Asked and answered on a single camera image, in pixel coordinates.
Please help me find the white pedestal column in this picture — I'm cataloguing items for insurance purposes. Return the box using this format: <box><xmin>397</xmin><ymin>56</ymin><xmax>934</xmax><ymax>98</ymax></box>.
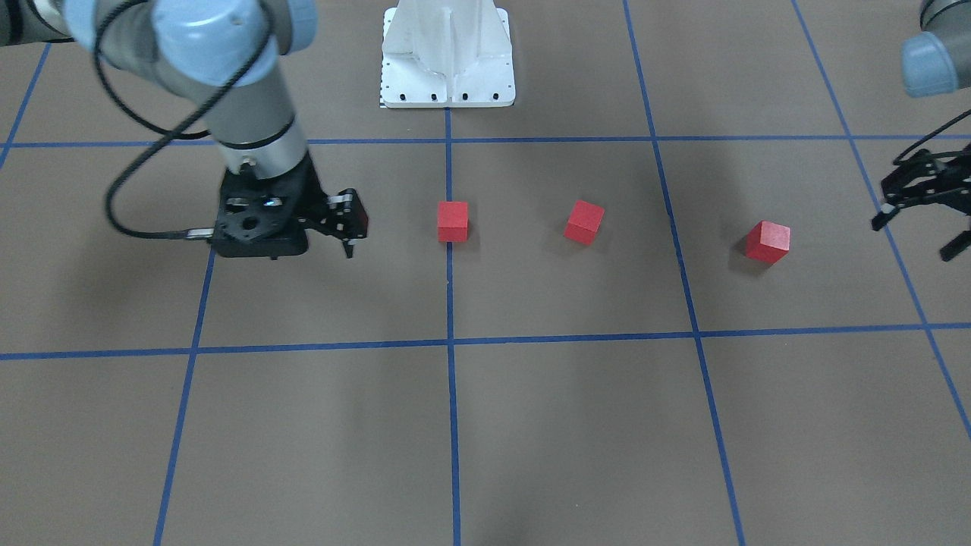
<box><xmin>379</xmin><ymin>1</ymin><xmax>517</xmax><ymax>108</ymax></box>

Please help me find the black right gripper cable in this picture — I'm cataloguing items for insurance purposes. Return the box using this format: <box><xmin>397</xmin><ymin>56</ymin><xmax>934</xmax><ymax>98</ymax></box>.
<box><xmin>93</xmin><ymin>0</ymin><xmax>275</xmax><ymax>242</ymax></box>

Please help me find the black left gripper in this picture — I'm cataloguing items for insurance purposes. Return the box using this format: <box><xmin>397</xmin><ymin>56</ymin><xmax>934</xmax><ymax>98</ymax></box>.
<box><xmin>871</xmin><ymin>149</ymin><xmax>971</xmax><ymax>262</ymax></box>

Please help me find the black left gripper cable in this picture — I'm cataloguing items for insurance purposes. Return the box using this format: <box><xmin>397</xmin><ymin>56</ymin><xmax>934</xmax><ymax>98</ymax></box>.
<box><xmin>892</xmin><ymin>110</ymin><xmax>971</xmax><ymax>166</ymax></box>

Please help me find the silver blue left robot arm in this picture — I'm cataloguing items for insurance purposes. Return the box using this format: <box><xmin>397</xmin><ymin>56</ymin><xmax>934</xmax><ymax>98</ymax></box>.
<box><xmin>871</xmin><ymin>1</ymin><xmax>970</xmax><ymax>231</ymax></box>

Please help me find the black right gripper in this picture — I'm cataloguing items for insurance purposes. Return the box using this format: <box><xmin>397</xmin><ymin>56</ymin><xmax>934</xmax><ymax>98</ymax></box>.
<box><xmin>221</xmin><ymin>152</ymin><xmax>369</xmax><ymax>259</ymax></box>

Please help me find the red block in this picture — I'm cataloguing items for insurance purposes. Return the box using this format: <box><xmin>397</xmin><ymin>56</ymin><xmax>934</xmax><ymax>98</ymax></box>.
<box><xmin>436</xmin><ymin>201</ymin><xmax>470</xmax><ymax>243</ymax></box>
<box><xmin>563</xmin><ymin>199</ymin><xmax>605</xmax><ymax>246</ymax></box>
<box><xmin>743</xmin><ymin>220</ymin><xmax>791</xmax><ymax>264</ymax></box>

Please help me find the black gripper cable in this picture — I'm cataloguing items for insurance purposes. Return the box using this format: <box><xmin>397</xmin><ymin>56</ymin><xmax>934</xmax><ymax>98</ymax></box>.
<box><xmin>892</xmin><ymin>110</ymin><xmax>971</xmax><ymax>166</ymax></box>
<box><xmin>93</xmin><ymin>0</ymin><xmax>275</xmax><ymax>242</ymax></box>

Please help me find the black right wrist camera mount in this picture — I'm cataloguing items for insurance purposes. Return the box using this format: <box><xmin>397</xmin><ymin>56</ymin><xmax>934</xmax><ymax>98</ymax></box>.
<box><xmin>209</xmin><ymin>196</ymin><xmax>309</xmax><ymax>259</ymax></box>

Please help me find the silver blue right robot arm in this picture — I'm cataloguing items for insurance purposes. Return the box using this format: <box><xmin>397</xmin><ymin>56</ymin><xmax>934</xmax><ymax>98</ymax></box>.
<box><xmin>2</xmin><ymin>1</ymin><xmax>369</xmax><ymax>259</ymax></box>

